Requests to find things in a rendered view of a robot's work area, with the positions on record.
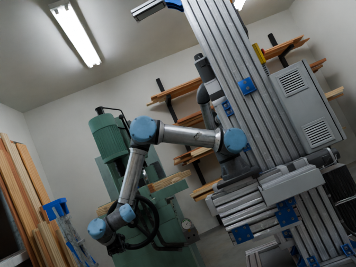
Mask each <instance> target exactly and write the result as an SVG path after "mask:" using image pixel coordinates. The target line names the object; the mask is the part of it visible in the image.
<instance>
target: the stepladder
mask: <svg viewBox="0 0 356 267"><path fill-rule="evenodd" d="M66 202H67V200H66V198H59V199H57V200H55V201H52V202H50V203H48V204H45V205H43V206H42V207H43V209H44V210H45V211H46V213H47V215H48V218H49V221H52V220H54V219H55V220H56V222H57V224H58V226H59V228H60V231H61V233H62V235H63V237H64V239H65V241H66V245H67V246H68V247H69V249H70V251H71V253H72V255H73V257H74V259H75V261H76V263H77V265H78V267H83V266H84V267H98V266H99V264H98V262H97V263H96V262H95V261H94V259H93V258H92V257H91V255H90V254H89V252H88V250H87V248H86V247H85V245H84V242H85V239H81V238H80V236H79V234H78V232H77V231H76V229H75V227H74V225H73V224H72V222H71V220H70V218H72V217H71V215H70V216H68V215H67V214H69V210H68V208H67V205H66ZM84 254H85V256H86V257H87V258H88V260H89V261H90V263H91V266H90V265H89V263H88V261H87V259H86V258H85V256H84Z"/></svg>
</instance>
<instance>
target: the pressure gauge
mask: <svg viewBox="0 0 356 267"><path fill-rule="evenodd" d="M186 224H187V225H186ZM181 226H182V228H183V229H185V230H188V232H190V231H191V230H190V228H191V226H192V222H191V220H190V219H189V218H184V219H183V220H182V221H181Z"/></svg>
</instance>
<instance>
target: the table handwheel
mask: <svg viewBox="0 0 356 267"><path fill-rule="evenodd" d="M135 200H136V202H135V207H134V210H133V211H134V213H135V215H136V217H135V219H133V220H132V221H131V222H129V223H127V224H126V225H124V226H128V227H130V228H135V227H137V228H138V229H139V230H140V231H141V232H142V233H143V234H144V235H145V236H146V237H147V239H146V240H144V241H143V242H141V243H138V244H129V247H128V248H127V249H126V250H137V249H140V248H143V247H145V246H146V245H148V244H149V243H150V242H151V241H152V240H153V239H154V238H155V236H156V234H157V232H158V229H159V214H158V211H157V209H156V207H155V205H154V204H153V203H152V202H151V201H150V200H149V199H147V198H146V197H144V196H142V195H138V194H136V195H135ZM139 200H140V201H142V202H144V203H145V204H147V205H148V206H149V207H150V208H151V210H152V212H153V215H154V228H153V231H152V233H151V234H150V235H149V234H148V233H147V232H145V231H144V230H143V229H142V228H141V227H140V226H139V225H138V222H139V220H138V219H139V217H138V215H137V214H136V212H137V207H138V202H139ZM117 203H118V200H116V201H115V202H114V203H113V204H112V205H111V207H110V208H109V210H108V213H107V215H106V216H108V215H109V214H111V213H112V212H114V210H115V208H116V207H117Z"/></svg>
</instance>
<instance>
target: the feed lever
mask: <svg viewBox="0 0 356 267"><path fill-rule="evenodd" d="M123 118H124V116H123V115H122V114H120V115H119V119H120V120H122V122H123V125H124V127H125V129H126V131H127V133H128V135H129V137H130V139H131V135H130V132H129V130H128V128H127V126H126V124H125V122H124V119H123ZM146 165H147V163H146V160H145V159H144V163H143V167H144V168H145V167H146Z"/></svg>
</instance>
